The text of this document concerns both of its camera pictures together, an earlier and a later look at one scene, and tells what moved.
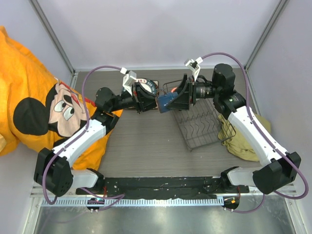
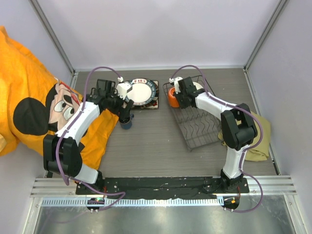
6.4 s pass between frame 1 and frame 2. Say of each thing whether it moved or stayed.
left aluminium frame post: stayed
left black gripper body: moved
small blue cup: moved
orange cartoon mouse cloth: stayed
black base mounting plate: stayed
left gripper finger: moved
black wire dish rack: stayed
